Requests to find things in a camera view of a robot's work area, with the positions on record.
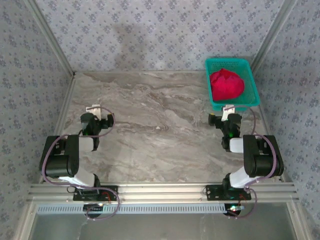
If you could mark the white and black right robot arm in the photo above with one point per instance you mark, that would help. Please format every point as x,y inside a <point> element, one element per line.
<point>262,162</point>

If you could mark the small black electronics board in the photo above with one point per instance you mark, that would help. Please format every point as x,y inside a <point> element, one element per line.
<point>233,208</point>
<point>93,208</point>

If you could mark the aluminium frame post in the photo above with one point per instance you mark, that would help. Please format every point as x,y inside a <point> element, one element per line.
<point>52,37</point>
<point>272,37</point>

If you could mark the teal plastic mesh basket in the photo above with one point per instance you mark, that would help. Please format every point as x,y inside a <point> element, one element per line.
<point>250,82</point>

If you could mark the aluminium mounting rail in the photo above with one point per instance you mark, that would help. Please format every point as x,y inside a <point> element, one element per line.
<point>162,192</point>

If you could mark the red t-shirt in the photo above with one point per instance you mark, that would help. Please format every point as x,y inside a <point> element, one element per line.
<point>226,86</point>

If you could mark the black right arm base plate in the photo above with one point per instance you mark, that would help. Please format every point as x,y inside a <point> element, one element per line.
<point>212,193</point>

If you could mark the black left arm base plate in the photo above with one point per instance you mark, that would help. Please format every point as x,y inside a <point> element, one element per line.
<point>113,193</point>

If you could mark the grey metal sheet panel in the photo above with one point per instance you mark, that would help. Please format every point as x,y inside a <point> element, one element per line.
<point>162,227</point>

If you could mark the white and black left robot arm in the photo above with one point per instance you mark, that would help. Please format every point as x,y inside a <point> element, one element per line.
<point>60,162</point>

